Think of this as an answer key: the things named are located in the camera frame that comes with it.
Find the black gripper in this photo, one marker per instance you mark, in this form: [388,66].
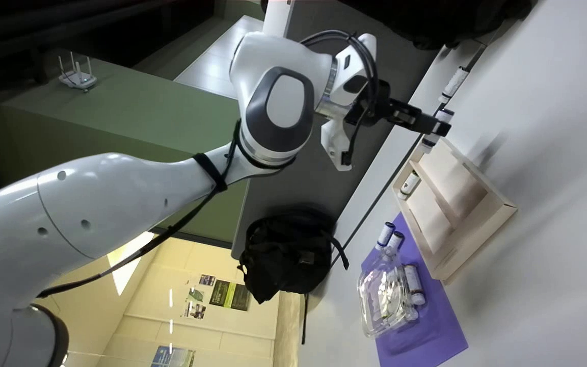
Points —
[388,108]

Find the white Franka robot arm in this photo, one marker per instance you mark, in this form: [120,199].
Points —
[102,210]

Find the white bottle with dark band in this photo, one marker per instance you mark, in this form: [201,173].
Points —
[456,83]

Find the small white bottle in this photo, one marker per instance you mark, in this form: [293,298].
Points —
[410,184]

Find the wooden tray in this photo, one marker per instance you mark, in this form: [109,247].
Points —
[459,210]

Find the white bottle with blue cap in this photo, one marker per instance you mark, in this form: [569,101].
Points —
[384,233]
[394,244]

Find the clear plastic bag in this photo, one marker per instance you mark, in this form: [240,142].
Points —
[388,301]

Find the purple mat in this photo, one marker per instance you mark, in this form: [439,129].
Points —
[418,316]

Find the white desk top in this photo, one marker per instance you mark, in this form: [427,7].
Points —
[213,64]

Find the green cabinet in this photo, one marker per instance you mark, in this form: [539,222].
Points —
[144,115]

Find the white wifi router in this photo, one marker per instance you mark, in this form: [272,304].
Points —
[78,73]

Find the small dark wall poster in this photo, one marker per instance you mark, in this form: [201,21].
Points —
[242,298]

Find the dark green wall poster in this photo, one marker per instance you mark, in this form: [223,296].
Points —
[220,293]

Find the small wall photo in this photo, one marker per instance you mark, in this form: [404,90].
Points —
[197,311]

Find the blue wall poster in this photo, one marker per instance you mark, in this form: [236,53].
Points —
[171,356]

